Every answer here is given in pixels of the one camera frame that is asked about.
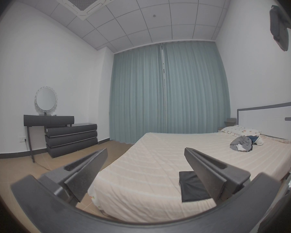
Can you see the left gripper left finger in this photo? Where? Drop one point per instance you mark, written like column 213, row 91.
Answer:
column 87, row 173

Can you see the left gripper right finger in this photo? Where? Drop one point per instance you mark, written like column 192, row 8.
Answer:
column 208, row 176

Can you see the black garment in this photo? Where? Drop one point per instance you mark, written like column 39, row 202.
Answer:
column 191, row 188

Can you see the pile of clothes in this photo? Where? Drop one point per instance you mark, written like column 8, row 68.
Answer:
column 242, row 144

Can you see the bed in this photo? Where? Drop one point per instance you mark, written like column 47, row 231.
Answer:
column 148, row 166

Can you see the white printed pillow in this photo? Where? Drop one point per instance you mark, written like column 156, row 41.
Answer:
column 240, row 130

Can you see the grey bedside table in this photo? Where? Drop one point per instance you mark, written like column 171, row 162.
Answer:
column 229, row 124

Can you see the black dressing table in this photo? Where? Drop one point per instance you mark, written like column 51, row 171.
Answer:
column 48, row 120

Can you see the round mirror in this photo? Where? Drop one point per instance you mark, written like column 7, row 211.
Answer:
column 46, row 101

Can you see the blue-green curtain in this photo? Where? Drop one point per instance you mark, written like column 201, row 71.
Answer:
column 196, row 88
column 135, row 93

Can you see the white wall socket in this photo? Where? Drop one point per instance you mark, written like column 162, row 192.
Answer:
column 22, row 139

